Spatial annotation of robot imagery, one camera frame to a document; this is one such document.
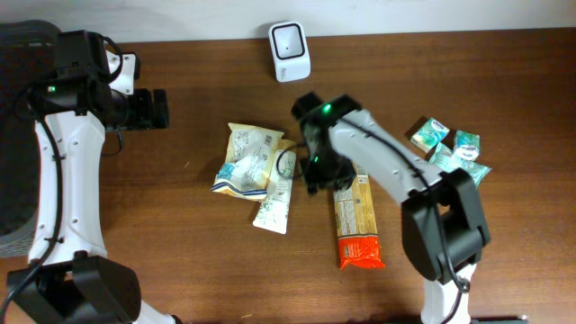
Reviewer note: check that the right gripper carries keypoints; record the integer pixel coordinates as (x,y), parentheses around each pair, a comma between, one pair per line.
(342,182)

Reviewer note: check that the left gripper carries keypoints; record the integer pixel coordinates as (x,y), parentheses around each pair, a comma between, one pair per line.
(148,117)

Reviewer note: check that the white tube with bamboo print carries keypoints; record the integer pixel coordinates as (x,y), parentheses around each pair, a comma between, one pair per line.
(274,209)

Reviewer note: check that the cream snack bag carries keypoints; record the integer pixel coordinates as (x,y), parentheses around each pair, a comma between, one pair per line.
(248,163)

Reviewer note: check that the orange spaghetti packet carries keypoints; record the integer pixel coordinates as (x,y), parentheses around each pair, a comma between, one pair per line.
(357,236)

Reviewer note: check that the Kleenex tissue pack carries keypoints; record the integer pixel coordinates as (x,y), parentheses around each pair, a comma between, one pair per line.
(429,135)
(466,145)

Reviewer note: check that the green wet wipes pack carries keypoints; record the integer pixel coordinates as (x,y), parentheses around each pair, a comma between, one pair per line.
(448,161)

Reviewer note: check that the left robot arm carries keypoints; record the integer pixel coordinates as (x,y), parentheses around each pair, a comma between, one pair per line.
(69,277)

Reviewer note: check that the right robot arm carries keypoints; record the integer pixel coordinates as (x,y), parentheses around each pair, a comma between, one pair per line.
(443,225)

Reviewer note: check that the white barcode scanner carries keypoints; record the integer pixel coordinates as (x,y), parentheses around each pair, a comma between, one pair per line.
(290,51)

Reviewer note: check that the grey plastic mesh basket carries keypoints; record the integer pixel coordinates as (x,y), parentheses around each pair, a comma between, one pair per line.
(26,55)

